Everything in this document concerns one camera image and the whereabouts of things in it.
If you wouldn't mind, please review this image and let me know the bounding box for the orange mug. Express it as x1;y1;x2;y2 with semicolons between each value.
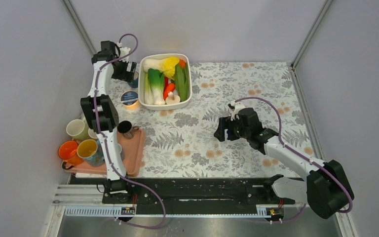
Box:
58;140;84;170

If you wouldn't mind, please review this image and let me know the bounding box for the orange carrot toy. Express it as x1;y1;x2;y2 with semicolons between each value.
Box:
163;83;176;100

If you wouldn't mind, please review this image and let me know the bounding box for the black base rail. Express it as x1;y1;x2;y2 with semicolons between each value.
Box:
102;178;295;215

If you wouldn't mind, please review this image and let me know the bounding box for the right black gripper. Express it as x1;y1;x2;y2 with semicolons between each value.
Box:
213;116;251;142

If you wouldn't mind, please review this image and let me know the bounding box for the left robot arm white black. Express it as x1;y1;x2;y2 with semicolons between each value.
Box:
80;40;136;181

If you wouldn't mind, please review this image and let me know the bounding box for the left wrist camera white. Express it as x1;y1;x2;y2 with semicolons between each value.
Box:
116;42;131;63

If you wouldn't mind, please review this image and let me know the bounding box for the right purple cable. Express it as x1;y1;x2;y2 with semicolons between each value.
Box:
235;96;354;225

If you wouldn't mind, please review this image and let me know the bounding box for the red chili toy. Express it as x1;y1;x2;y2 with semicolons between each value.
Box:
164;77;169;91

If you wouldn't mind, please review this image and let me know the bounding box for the napa cabbage toy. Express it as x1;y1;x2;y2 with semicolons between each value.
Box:
142;57;180;78

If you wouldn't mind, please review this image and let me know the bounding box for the pink plastic tray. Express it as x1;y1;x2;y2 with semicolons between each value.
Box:
65;129;146;178

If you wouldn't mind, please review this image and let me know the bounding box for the bok choy toy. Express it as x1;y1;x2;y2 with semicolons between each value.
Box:
144;68;165;105

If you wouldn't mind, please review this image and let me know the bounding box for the grey mug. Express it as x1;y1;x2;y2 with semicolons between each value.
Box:
117;144;124;161

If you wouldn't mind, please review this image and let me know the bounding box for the yellow mug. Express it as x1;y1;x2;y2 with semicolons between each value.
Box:
88;128;98;140

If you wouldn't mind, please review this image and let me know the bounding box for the white vegetable tray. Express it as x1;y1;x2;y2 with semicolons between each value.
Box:
138;53;192;111

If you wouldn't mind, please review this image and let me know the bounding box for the floral table mat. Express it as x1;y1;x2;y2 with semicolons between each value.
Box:
110;62;314;178

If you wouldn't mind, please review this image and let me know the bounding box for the white mushroom toy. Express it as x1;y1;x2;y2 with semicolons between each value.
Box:
165;91;181;105

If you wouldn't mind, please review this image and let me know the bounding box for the green leafy vegetable toy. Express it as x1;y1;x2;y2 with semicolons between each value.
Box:
174;65;189;102

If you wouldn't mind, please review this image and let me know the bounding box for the light blue glazed mug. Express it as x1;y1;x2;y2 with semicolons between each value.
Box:
76;139;105;167

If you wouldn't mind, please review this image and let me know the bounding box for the brown mug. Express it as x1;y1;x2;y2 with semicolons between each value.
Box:
117;120;140;140

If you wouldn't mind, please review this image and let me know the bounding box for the light green mug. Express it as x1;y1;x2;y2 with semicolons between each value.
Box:
66;119;90;141

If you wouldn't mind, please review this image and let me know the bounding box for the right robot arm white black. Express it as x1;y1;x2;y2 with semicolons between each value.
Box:
214;108;355;219

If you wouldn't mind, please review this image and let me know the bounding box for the dark blue mug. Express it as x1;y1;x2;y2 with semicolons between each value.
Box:
128;72;139;88

